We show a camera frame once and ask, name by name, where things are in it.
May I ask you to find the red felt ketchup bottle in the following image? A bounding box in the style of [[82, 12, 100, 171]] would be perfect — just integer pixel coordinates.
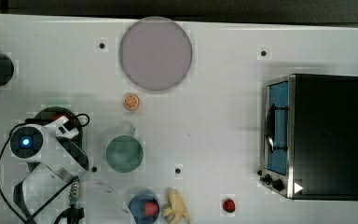
[[52, 115, 62, 120]]

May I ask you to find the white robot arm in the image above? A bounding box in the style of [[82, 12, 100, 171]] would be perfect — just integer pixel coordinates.
[[9, 116, 90, 224]]

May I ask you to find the grey round plate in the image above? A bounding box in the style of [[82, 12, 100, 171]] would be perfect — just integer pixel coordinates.
[[119, 17, 193, 91]]

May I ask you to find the green metal cup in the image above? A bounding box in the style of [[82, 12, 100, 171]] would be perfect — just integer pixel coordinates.
[[105, 127, 144, 174]]

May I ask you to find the red toy in bowl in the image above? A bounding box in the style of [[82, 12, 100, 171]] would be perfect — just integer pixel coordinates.
[[144, 201, 159, 217]]

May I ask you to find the small red strawberry toy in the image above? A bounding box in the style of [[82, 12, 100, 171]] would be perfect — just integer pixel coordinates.
[[222, 199, 236, 213]]

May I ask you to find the black toaster oven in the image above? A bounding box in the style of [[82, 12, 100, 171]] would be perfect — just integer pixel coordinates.
[[257, 74, 358, 201]]

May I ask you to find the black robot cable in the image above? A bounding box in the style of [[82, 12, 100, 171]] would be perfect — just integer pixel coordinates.
[[0, 113, 91, 224]]

